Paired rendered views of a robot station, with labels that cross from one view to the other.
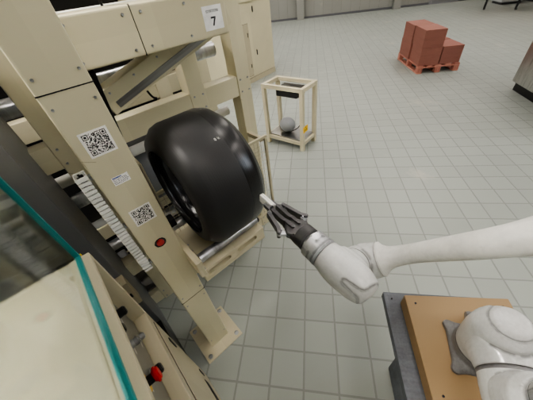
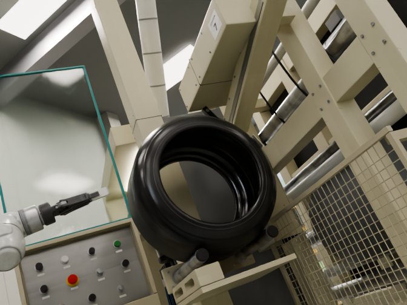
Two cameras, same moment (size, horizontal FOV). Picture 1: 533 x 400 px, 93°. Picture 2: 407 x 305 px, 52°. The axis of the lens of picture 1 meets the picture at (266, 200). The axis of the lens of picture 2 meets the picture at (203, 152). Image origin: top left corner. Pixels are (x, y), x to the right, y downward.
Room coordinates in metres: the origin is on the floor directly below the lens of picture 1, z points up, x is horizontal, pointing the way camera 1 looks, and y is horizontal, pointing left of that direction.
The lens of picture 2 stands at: (1.30, -1.27, 0.70)
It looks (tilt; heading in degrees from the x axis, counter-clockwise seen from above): 21 degrees up; 101
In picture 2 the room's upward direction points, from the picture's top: 22 degrees counter-clockwise
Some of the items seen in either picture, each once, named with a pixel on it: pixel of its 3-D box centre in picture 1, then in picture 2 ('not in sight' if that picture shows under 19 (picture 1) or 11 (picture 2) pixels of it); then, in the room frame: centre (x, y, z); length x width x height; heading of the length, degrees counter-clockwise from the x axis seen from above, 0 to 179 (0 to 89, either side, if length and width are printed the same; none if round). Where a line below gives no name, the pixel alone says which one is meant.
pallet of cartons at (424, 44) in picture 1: (430, 44); not in sight; (5.55, -3.73, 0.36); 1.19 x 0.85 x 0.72; 166
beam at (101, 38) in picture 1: (144, 25); (222, 58); (1.22, 0.37, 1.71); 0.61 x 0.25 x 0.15; 126
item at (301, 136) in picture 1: (289, 113); not in sight; (3.20, -0.47, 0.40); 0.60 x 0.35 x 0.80; 47
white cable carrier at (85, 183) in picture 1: (120, 228); not in sight; (0.66, 0.53, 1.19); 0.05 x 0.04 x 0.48; 36
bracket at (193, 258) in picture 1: (181, 244); (209, 266); (0.80, 0.43, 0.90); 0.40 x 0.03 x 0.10; 36
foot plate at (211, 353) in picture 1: (215, 332); not in sight; (0.74, 0.48, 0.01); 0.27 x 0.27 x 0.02; 36
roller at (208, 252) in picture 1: (228, 237); (189, 266); (0.80, 0.20, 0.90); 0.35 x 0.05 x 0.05; 126
